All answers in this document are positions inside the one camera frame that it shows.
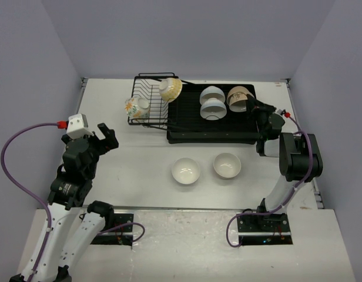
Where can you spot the yellow dotted white bowl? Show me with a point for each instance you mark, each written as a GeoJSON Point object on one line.
{"type": "Point", "coordinates": [170, 89]}

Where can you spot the light blue bowl front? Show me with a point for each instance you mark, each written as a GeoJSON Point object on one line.
{"type": "Point", "coordinates": [186, 171]}

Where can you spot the black wire dish rack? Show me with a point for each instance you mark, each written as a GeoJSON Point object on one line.
{"type": "Point", "coordinates": [146, 85]}

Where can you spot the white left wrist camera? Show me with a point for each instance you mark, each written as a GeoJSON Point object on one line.
{"type": "Point", "coordinates": [78, 126]}

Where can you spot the aluminium table edge rail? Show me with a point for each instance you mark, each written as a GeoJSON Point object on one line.
{"type": "Point", "coordinates": [84, 82]}

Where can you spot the beige bowl front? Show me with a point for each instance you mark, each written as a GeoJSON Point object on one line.
{"type": "Point", "coordinates": [227, 165]}

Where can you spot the beige bowl back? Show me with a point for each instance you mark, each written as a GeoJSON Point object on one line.
{"type": "Point", "coordinates": [238, 89]}

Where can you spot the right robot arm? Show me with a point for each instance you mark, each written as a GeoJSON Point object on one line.
{"type": "Point", "coordinates": [299, 156]}

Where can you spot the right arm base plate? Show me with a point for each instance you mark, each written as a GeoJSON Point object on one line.
{"type": "Point", "coordinates": [262, 231]}

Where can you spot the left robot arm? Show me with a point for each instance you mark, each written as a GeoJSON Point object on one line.
{"type": "Point", "coordinates": [56, 254]}

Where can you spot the black drain tray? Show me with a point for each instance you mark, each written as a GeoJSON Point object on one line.
{"type": "Point", "coordinates": [185, 124]}

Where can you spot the light blue bowl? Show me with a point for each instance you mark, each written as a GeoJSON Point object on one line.
{"type": "Point", "coordinates": [213, 109]}
{"type": "Point", "coordinates": [186, 171]}
{"type": "Point", "coordinates": [212, 92]}

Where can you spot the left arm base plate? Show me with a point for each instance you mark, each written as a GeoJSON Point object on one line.
{"type": "Point", "coordinates": [118, 237]}

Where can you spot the floral orange green bowl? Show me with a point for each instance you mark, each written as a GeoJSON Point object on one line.
{"type": "Point", "coordinates": [137, 108]}

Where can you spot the beige bowl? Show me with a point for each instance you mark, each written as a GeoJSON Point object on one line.
{"type": "Point", "coordinates": [227, 165]}
{"type": "Point", "coordinates": [237, 101]}
{"type": "Point", "coordinates": [238, 89]}

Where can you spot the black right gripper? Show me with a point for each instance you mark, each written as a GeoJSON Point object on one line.
{"type": "Point", "coordinates": [251, 103]}

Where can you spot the light blue bowl back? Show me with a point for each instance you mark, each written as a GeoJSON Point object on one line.
{"type": "Point", "coordinates": [212, 92]}

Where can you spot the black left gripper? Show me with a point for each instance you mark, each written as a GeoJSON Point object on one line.
{"type": "Point", "coordinates": [111, 141]}

